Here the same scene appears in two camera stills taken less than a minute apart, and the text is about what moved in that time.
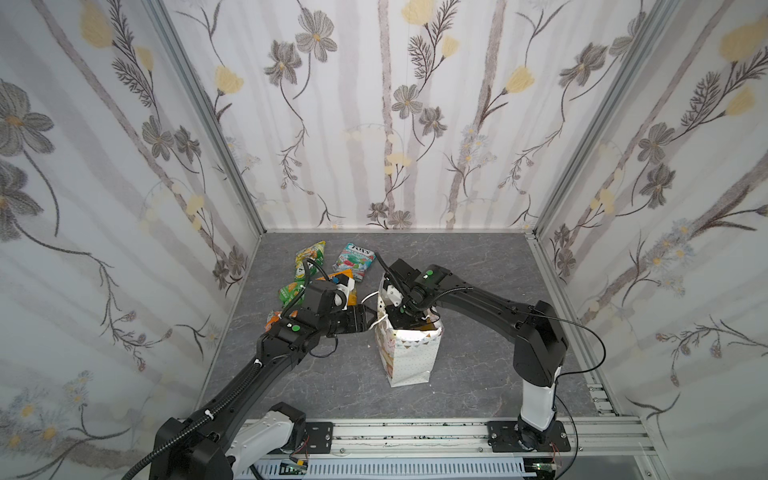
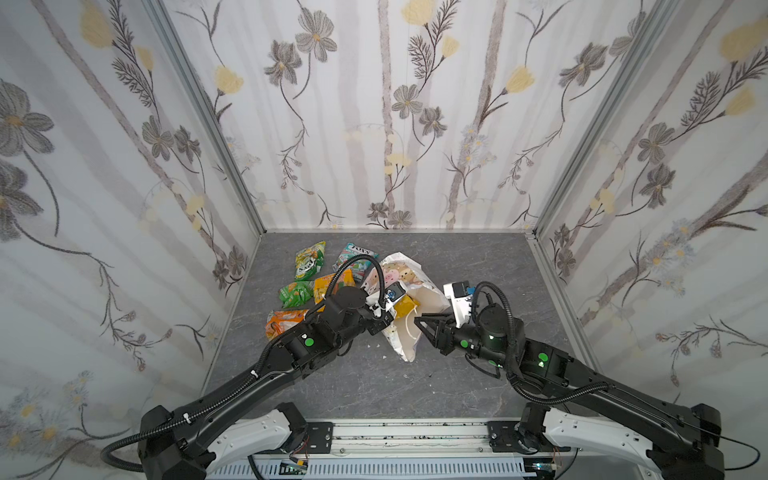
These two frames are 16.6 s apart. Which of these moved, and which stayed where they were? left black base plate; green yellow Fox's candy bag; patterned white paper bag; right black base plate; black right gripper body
Moved: black right gripper body; patterned white paper bag
Stayed: right black base plate; green yellow Fox's candy bag; left black base plate
